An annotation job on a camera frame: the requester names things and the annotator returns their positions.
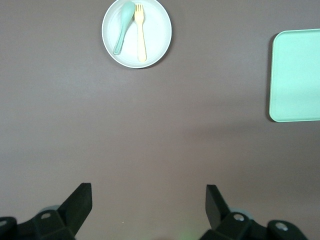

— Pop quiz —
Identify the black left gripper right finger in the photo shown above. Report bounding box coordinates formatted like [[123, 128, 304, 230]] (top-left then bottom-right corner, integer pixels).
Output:
[[205, 184, 308, 240]]

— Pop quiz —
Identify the light green rectangular tray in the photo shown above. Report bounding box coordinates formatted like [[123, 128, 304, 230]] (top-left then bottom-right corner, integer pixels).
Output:
[[268, 28, 320, 123]]

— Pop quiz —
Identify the yellow plastic fork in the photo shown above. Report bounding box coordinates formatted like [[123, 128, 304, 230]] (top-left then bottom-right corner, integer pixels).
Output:
[[134, 2, 148, 63]]

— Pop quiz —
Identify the round white plate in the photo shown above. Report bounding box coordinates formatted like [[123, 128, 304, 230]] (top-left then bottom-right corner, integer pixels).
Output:
[[101, 0, 173, 69]]

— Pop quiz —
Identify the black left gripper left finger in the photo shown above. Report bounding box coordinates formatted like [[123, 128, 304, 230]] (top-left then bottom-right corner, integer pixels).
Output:
[[0, 182, 93, 240]]

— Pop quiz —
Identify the pale green plastic spoon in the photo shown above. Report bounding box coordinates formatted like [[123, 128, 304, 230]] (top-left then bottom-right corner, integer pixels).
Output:
[[113, 1, 136, 56]]

